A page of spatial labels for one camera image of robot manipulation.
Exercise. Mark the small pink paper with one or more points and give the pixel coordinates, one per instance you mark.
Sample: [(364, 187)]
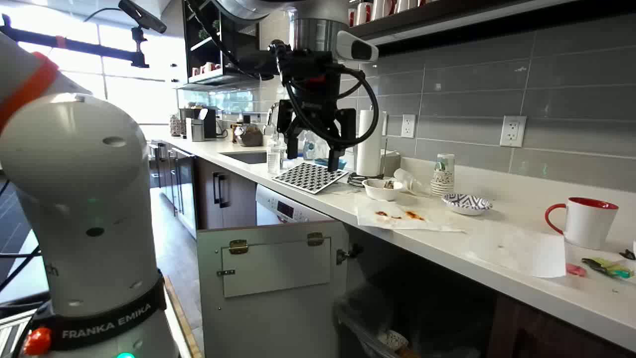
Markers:
[(576, 271)]

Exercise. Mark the steel dishwasher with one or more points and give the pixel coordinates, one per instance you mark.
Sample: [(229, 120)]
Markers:
[(270, 205)]

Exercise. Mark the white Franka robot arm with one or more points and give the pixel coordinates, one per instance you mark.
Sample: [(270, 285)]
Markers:
[(79, 199)]

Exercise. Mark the white bottle green label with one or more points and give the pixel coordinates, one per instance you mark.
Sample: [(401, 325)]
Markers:
[(443, 175)]

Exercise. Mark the brass door hinge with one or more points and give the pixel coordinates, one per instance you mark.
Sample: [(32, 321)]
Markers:
[(314, 239), (238, 247)]

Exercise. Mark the black coffee machine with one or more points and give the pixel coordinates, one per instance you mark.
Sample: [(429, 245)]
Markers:
[(199, 122)]

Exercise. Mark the grey trash bin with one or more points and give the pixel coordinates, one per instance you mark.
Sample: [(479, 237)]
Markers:
[(370, 321)]

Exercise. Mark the blue camera boom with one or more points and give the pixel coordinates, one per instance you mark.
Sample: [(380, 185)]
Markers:
[(72, 48)]

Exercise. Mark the white mug red rim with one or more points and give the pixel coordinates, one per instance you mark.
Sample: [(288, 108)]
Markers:
[(588, 221)]

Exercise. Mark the open cabinet door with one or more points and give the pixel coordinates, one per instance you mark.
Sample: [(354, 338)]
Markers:
[(270, 299)]

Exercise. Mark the dark wall shelf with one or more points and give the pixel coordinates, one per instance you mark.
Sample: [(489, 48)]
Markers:
[(477, 16)]

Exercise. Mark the white wall outlet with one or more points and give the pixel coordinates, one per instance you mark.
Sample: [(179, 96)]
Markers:
[(513, 130), (407, 126)]

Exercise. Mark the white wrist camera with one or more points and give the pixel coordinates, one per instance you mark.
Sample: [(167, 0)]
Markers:
[(358, 48)]

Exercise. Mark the black white checkered mat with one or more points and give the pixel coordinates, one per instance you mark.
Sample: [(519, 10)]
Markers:
[(310, 177)]

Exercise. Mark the napkin dispenser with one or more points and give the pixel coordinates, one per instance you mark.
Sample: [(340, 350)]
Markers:
[(390, 163)]

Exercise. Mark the white bowl with leftovers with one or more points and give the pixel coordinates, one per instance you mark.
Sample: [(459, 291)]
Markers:
[(380, 189)]

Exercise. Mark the green wrapper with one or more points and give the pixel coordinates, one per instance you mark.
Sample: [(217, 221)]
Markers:
[(608, 269)]

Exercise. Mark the kitchen sink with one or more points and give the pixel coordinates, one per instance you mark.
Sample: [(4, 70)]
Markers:
[(246, 157)]

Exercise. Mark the white wall switch plate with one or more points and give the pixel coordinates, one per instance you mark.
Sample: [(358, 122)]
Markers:
[(384, 124)]

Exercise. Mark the small patterned plate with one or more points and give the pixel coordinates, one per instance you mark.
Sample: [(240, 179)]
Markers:
[(467, 203)]

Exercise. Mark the crumpled white tissue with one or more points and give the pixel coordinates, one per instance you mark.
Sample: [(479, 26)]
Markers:
[(405, 179)]

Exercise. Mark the clear plastic water bottle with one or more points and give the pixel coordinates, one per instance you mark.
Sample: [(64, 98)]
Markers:
[(274, 155)]

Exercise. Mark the brown pot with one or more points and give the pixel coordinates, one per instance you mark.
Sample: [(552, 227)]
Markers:
[(250, 134)]

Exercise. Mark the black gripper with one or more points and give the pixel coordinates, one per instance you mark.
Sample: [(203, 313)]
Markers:
[(316, 82)]

